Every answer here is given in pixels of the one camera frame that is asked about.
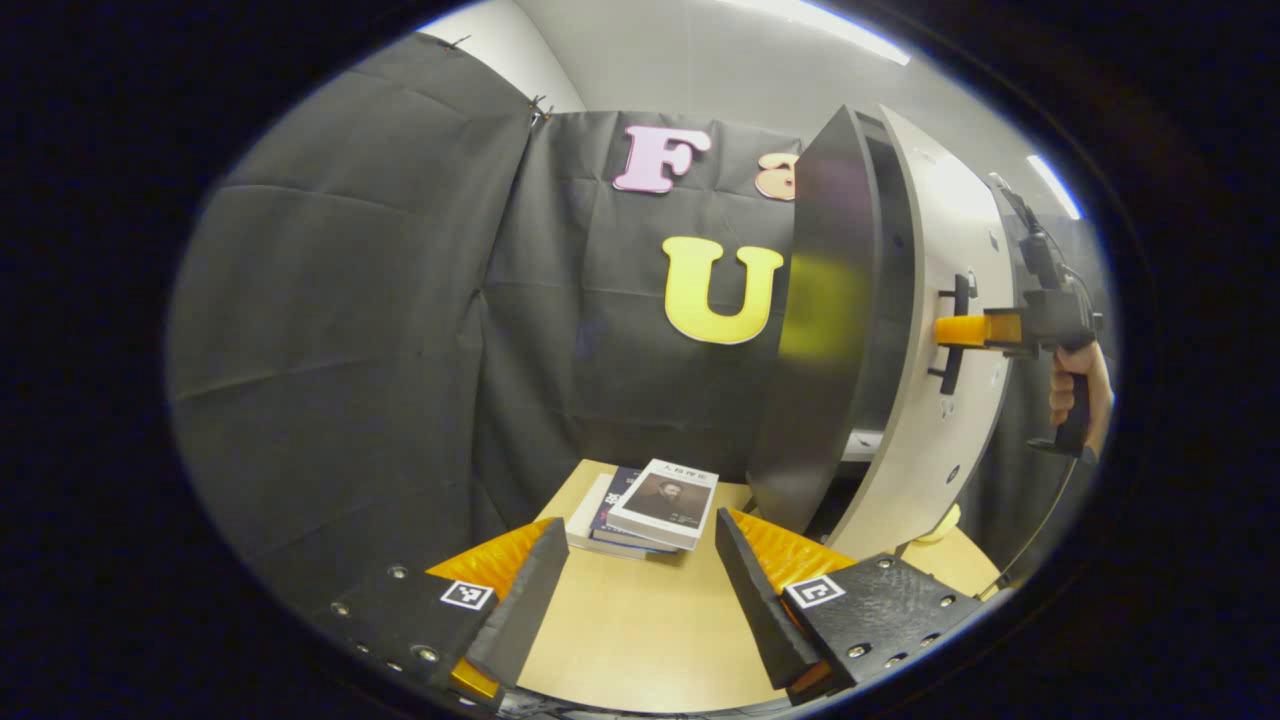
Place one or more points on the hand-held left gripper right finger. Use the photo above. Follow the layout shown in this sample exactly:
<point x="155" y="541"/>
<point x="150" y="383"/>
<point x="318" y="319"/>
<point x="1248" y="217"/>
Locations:
<point x="765" y="620"/>

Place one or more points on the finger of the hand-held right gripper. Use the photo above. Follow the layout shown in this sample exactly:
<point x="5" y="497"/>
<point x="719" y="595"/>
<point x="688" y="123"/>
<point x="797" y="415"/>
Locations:
<point x="975" y="330"/>

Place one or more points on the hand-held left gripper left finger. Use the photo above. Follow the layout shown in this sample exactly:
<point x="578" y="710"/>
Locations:
<point x="525" y="610"/>

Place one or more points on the dark grey cabinet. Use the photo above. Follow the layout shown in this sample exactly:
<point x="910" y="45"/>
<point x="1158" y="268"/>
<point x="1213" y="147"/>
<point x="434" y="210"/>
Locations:
<point x="800" y="400"/>

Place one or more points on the plain white book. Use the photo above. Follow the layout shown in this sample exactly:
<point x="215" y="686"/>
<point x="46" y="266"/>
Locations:
<point x="582" y="520"/>

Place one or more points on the short ceiling light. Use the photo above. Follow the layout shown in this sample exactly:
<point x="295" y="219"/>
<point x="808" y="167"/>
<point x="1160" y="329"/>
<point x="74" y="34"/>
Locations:
<point x="1055" y="187"/>

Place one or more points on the blue book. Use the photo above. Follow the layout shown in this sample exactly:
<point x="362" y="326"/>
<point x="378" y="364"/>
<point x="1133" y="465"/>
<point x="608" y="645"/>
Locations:
<point x="610" y="515"/>

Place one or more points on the white book with portrait cover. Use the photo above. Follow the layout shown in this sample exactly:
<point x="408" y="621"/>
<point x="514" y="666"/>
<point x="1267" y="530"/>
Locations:
<point x="665" y="500"/>

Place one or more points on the yellow plush toy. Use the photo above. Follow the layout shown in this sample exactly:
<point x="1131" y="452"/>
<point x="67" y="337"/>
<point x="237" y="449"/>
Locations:
<point x="945" y="522"/>

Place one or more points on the black backdrop cloth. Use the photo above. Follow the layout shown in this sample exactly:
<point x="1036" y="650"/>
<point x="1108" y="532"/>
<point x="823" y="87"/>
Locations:
<point x="350" y="350"/>

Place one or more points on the long ceiling light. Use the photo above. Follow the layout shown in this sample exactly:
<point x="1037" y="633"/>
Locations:
<point x="860" y="38"/>

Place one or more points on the metal backdrop clip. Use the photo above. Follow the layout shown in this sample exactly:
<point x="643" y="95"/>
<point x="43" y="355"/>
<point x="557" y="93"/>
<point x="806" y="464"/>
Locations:
<point x="455" y="42"/>
<point x="540" y="108"/>

